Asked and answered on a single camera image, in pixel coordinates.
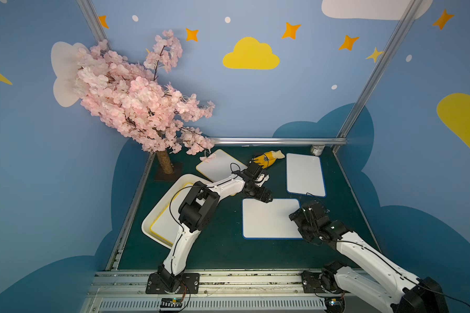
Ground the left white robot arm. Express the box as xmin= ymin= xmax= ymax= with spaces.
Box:
xmin=157 ymin=162 xmax=273 ymax=293

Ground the green circuit board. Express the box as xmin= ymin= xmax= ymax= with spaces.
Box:
xmin=325 ymin=297 xmax=345 ymax=313
xmin=159 ymin=297 xmax=184 ymax=312

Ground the aluminium frame post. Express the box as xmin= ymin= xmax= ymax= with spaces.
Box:
xmin=332 ymin=0 xmax=424 ymax=155
xmin=76 ymin=0 xmax=108 ymax=43

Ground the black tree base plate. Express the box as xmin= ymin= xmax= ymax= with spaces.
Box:
xmin=154 ymin=162 xmax=184 ymax=182

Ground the right aluminium frame post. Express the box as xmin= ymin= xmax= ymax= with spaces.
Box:
xmin=332 ymin=0 xmax=424 ymax=155

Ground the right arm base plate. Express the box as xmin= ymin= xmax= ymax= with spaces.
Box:
xmin=301 ymin=271 xmax=338 ymax=293

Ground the yellow black work glove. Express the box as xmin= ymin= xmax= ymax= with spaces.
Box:
xmin=252 ymin=150 xmax=285 ymax=169

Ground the yellow-edged whiteboard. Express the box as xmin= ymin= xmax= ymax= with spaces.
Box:
xmin=196 ymin=149 xmax=247 ymax=182
xmin=149 ymin=182 xmax=197 ymax=244

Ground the right green circuit board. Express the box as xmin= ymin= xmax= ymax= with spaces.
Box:
xmin=325 ymin=297 xmax=345 ymax=313

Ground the left aluminium frame post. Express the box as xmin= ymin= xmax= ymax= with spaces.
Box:
xmin=76 ymin=0 xmax=108 ymax=43

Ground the blue-edged whiteboard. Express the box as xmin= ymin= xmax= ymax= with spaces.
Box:
xmin=285 ymin=153 xmax=326 ymax=198
xmin=242 ymin=198 xmax=302 ymax=239

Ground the horizontal aluminium back bar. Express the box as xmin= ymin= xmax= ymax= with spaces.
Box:
xmin=210 ymin=137 xmax=347 ymax=146

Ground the pink cherry blossom tree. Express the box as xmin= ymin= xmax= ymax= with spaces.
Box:
xmin=73 ymin=30 xmax=215 ymax=156

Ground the left green circuit board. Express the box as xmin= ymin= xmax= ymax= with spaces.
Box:
xmin=159 ymin=297 xmax=184 ymax=312

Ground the white plastic storage box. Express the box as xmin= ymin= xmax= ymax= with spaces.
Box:
xmin=140 ymin=173 xmax=212 ymax=250

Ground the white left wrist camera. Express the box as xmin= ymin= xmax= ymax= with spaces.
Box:
xmin=255 ymin=173 xmax=269 ymax=186

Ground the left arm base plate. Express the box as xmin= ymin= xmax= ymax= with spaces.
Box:
xmin=145 ymin=273 xmax=200 ymax=294

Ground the aluminium front rail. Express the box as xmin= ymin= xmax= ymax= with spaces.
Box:
xmin=81 ymin=269 xmax=375 ymax=312

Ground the yellow-edged whiteboard back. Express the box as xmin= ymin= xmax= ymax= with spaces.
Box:
xmin=196 ymin=149 xmax=247 ymax=182

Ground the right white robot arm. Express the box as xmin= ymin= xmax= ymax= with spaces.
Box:
xmin=289 ymin=202 xmax=451 ymax=312

